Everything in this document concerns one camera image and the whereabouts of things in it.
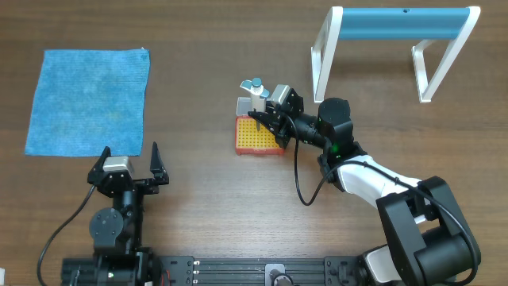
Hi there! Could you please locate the red and yellow tip box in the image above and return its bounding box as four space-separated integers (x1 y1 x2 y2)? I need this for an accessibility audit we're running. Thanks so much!
233 96 287 157

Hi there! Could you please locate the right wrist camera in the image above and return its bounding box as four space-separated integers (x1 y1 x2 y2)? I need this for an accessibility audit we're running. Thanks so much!
271 83 293 106

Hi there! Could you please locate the white pipette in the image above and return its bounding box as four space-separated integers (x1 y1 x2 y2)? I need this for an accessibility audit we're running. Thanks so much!
239 77 271 132

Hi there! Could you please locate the white and blue stand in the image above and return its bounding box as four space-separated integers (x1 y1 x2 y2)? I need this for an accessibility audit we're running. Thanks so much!
310 5 482 104

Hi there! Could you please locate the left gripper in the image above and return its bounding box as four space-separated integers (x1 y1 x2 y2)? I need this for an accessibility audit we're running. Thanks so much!
87 141 170 199

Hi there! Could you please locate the blue cloth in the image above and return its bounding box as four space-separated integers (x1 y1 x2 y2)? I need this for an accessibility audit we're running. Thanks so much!
24 48 152 158

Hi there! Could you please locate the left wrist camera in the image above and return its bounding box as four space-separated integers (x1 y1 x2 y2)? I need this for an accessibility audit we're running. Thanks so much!
102 156 133 175

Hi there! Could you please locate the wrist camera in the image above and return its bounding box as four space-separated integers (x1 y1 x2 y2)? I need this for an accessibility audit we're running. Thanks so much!
271 83 293 106
102 156 133 175

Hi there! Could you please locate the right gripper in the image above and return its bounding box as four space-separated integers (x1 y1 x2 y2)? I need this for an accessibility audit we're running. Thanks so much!
248 87 305 150

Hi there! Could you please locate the mounting rail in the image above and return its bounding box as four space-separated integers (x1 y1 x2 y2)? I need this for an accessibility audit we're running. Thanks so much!
61 255 368 286

